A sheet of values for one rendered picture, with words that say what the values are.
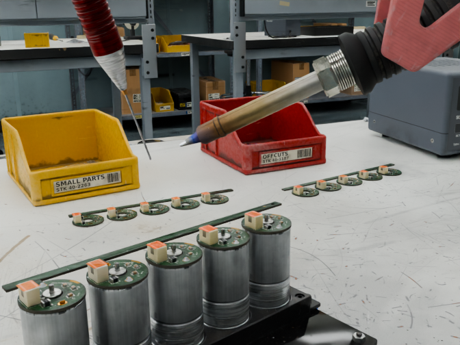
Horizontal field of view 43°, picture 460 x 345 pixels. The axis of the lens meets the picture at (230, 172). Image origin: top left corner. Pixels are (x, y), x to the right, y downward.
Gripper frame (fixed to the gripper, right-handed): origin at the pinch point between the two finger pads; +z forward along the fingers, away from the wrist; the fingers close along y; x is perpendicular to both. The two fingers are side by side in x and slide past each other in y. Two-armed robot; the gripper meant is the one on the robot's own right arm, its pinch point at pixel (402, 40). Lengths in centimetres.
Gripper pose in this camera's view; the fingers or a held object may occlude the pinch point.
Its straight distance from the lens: 23.0
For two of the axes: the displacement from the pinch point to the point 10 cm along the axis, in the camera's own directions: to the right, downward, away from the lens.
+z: -4.8, 8.3, 2.8
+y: -0.8, 2.8, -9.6
